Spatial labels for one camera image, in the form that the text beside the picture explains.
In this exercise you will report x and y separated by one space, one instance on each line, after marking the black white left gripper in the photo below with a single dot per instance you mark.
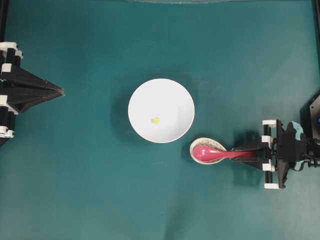
16 100

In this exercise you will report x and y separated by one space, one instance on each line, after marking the black frame post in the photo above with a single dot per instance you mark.
316 18
4 5

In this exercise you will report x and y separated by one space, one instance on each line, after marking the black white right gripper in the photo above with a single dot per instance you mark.
287 149

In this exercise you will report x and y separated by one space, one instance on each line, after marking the yellow hexagonal prism block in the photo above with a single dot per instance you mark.
156 120

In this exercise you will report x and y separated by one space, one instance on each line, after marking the black frame post left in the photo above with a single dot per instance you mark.
4 5

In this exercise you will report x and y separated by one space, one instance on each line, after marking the red plastic soup spoon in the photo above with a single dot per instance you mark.
207 154

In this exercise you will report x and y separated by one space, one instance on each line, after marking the white round bowl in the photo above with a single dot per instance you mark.
166 99

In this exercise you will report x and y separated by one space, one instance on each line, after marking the speckled ceramic spoon rest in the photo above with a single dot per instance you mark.
206 142

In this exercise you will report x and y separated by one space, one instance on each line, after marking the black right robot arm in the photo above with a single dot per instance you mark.
310 122

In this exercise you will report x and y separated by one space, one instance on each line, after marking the black frame post right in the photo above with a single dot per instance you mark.
316 18

